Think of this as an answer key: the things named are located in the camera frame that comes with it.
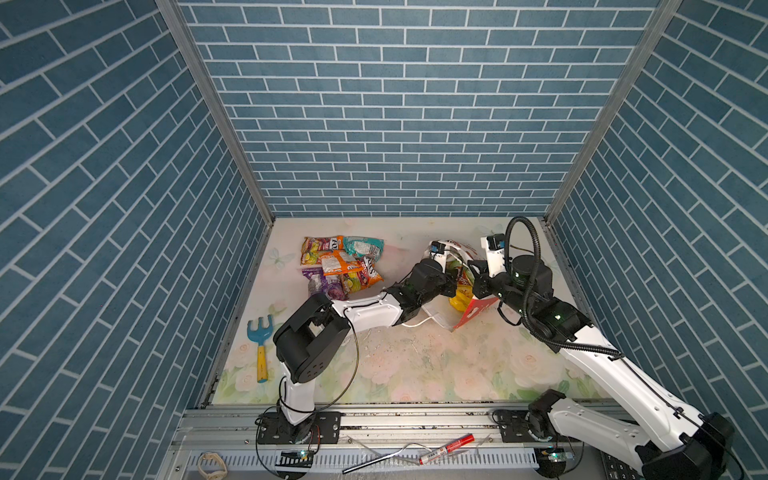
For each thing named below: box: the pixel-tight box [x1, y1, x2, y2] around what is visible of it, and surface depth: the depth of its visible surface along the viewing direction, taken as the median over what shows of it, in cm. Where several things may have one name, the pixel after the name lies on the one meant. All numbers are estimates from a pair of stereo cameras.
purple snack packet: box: [302, 267, 348, 301], surface depth 98 cm
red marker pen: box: [419, 433, 475, 465], surface depth 72 cm
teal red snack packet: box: [343, 236, 385, 261], surface depth 107 cm
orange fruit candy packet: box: [342, 256, 384, 294], surface depth 101 cm
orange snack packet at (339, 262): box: [321, 249, 364, 276], surface depth 101 cm
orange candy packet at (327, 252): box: [300, 235, 346, 272], surface depth 107 cm
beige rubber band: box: [198, 452, 228, 480], surface depth 69 cm
